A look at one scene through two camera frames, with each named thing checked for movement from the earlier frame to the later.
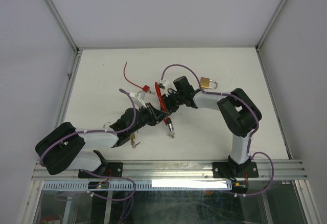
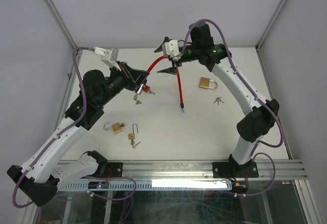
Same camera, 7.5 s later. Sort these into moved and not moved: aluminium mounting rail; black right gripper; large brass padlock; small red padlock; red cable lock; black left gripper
Moved: black right gripper; black left gripper; red cable lock
Not moved: small red padlock; large brass padlock; aluminium mounting rail
